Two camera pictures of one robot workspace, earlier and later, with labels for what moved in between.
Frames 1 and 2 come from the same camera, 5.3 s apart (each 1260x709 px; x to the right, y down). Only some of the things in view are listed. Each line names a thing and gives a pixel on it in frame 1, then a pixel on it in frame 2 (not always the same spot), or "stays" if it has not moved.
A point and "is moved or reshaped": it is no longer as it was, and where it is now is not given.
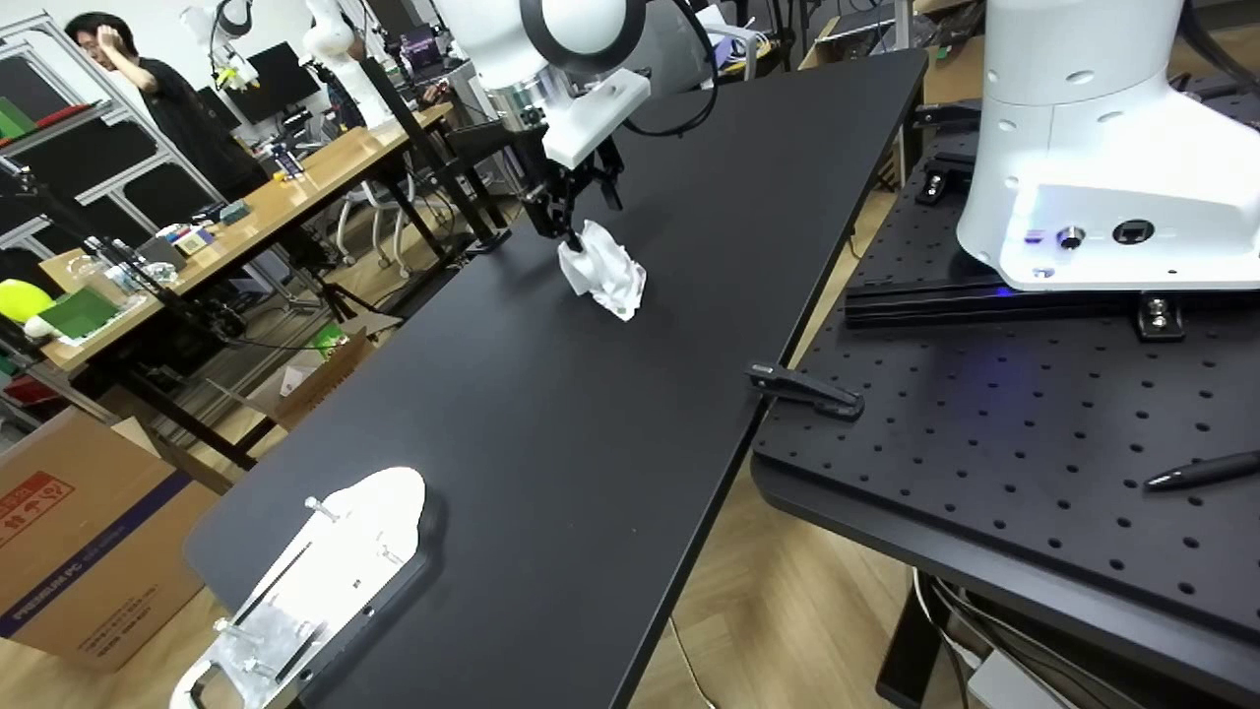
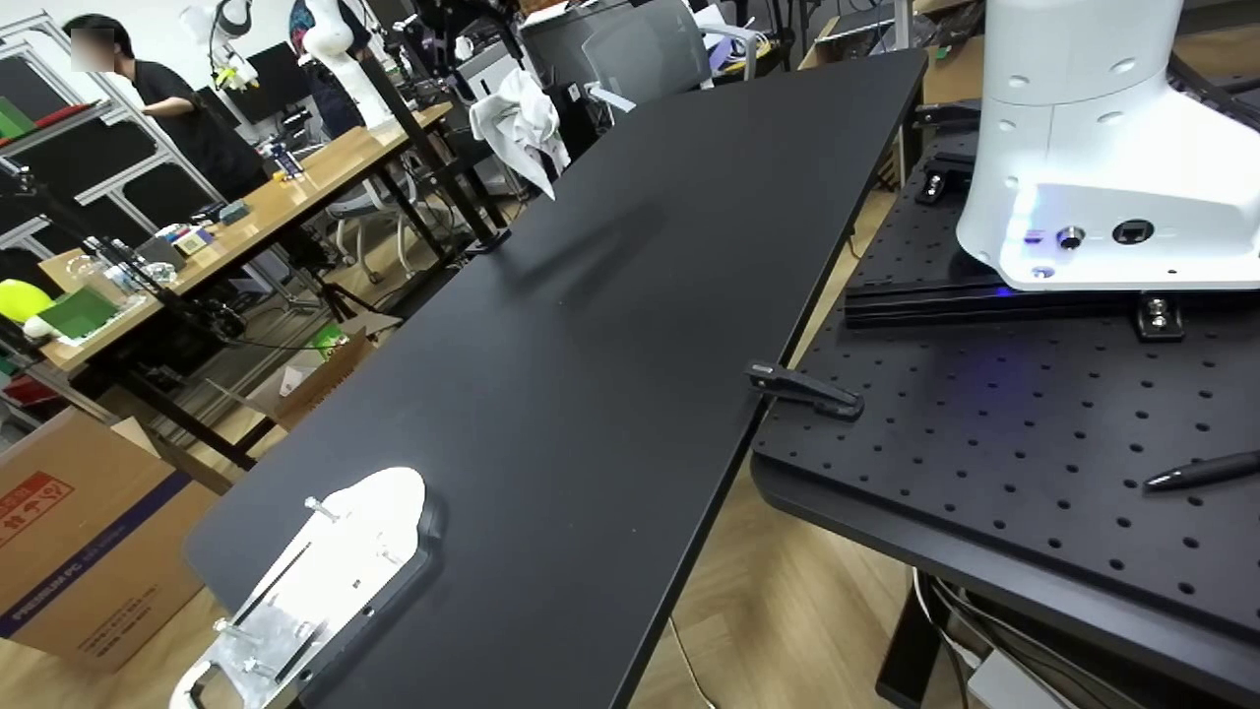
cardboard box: x=99 y=537 stays
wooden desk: x=96 y=285 stays
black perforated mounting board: x=1013 y=431 stays
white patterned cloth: x=603 y=268 is moved or reshaped
